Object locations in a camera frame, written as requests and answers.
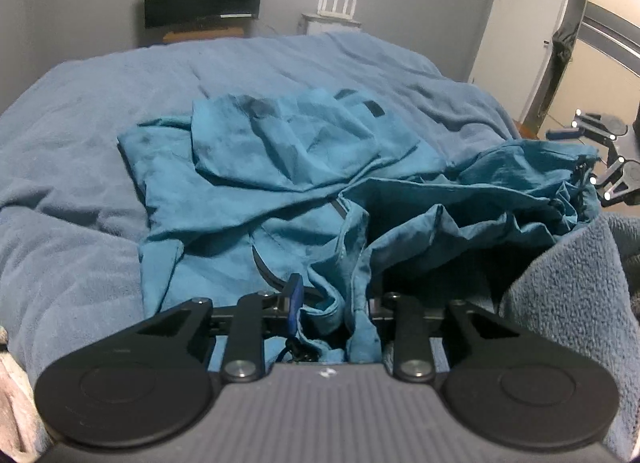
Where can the dark hanging cloth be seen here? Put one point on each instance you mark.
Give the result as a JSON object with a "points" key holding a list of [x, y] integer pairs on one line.
{"points": [[562, 63]]}

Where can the wooden monitor stand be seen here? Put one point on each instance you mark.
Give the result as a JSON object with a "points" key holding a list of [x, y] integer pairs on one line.
{"points": [[200, 34]]}

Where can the blue fleece blanket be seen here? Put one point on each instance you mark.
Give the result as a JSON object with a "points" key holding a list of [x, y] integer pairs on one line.
{"points": [[100, 143]]}

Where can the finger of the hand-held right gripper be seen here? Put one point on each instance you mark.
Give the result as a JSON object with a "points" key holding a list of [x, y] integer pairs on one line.
{"points": [[565, 133], [607, 183]]}

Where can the pale fluffy cloth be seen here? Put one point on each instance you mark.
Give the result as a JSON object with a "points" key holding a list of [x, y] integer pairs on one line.
{"points": [[15, 393]]}

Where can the teal hooded zip jacket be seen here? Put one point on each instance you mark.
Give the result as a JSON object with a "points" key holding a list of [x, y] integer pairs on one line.
{"points": [[280, 168]]}

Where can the white router with antennas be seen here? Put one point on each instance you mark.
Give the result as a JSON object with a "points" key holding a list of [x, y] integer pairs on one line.
{"points": [[336, 7]]}

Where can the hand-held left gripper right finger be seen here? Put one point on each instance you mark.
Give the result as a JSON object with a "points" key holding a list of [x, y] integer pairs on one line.
{"points": [[407, 335]]}

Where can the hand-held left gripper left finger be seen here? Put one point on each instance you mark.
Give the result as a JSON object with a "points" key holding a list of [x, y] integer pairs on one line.
{"points": [[295, 300]]}

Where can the white door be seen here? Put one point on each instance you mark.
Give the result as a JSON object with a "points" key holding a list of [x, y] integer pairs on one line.
{"points": [[520, 18]]}

